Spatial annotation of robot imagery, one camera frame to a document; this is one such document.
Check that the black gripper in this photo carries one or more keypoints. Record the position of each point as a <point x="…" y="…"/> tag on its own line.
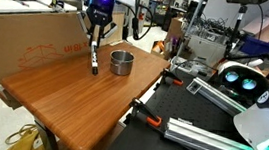
<point x="100" y="12"/>

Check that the yellow bag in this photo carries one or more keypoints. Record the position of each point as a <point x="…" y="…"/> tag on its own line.
<point x="27" y="142"/>

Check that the dark wooden desk leg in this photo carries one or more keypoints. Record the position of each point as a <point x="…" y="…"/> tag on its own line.
<point x="50" y="141"/>

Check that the white equipment box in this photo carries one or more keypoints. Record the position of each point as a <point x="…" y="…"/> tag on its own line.
<point x="207" y="49"/>

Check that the black camera stand pole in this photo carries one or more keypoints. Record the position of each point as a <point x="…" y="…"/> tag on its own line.
<point x="235" y="32"/>

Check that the light wooden panel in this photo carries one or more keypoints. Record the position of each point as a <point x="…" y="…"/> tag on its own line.
<point x="116" y="33"/>

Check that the black orange bar clamp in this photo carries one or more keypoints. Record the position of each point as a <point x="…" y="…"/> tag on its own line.
<point x="172" y="79"/>
<point x="151" y="119"/>

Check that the black and white marker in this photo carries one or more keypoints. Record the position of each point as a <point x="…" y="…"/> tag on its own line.
<point x="94" y="59"/>

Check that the stainless steel cup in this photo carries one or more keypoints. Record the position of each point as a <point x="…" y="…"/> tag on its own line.
<point x="121" y="66"/>

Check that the white VR headset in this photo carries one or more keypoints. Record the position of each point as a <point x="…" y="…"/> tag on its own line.
<point x="241" y="79"/>

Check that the blue plastic bin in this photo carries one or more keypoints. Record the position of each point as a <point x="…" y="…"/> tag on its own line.
<point x="258" y="46"/>

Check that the short aluminium extrusion rail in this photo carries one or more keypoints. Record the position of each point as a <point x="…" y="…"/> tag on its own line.
<point x="216" y="95"/>

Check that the slanted metal pole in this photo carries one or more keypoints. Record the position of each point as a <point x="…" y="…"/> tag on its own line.
<point x="188" y="30"/>

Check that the large brown cardboard box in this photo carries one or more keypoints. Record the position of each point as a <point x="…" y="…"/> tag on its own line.
<point x="27" y="40"/>

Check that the small brown cardboard box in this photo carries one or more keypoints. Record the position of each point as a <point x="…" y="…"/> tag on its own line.
<point x="176" y="29"/>

